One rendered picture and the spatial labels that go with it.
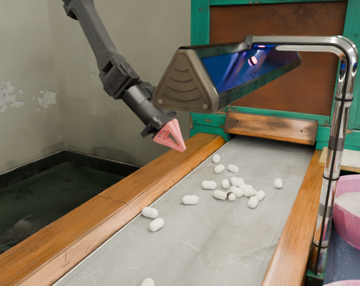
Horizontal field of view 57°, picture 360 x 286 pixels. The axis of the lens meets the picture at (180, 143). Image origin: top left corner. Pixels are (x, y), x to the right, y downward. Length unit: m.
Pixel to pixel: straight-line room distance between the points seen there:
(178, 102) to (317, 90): 0.80
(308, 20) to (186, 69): 0.80
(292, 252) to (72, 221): 0.42
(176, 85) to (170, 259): 0.35
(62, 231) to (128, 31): 1.93
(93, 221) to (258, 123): 0.66
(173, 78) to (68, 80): 2.56
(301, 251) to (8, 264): 0.50
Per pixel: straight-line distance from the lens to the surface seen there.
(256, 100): 1.18
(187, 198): 0.78
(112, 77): 0.86
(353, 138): 1.15
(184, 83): 0.37
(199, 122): 1.26
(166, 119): 0.80
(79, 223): 0.71
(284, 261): 0.61
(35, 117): 2.92
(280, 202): 0.84
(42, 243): 0.67
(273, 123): 1.12
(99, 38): 0.96
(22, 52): 2.83
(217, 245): 0.66
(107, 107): 2.67
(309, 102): 1.15
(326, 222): 0.63
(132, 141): 2.60
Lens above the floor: 1.13
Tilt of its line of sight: 19 degrees down
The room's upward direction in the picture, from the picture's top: straight up
